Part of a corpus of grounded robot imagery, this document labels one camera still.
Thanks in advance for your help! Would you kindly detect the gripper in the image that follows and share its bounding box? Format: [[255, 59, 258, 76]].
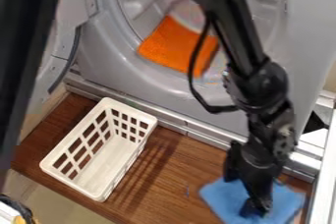
[[223, 140, 287, 219]]

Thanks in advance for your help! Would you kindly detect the blue cloth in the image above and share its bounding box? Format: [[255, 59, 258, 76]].
[[197, 177, 308, 224]]

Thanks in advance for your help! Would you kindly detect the orange cloth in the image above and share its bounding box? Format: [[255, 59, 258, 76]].
[[135, 15, 221, 79]]

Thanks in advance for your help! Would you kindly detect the white basket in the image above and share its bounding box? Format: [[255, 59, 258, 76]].
[[37, 96, 159, 203]]

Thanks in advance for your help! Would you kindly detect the washing machine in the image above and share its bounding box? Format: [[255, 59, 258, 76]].
[[33, 0, 336, 184]]

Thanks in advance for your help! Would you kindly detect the aluminium frame rail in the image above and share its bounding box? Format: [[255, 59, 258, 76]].
[[304, 109, 336, 224]]

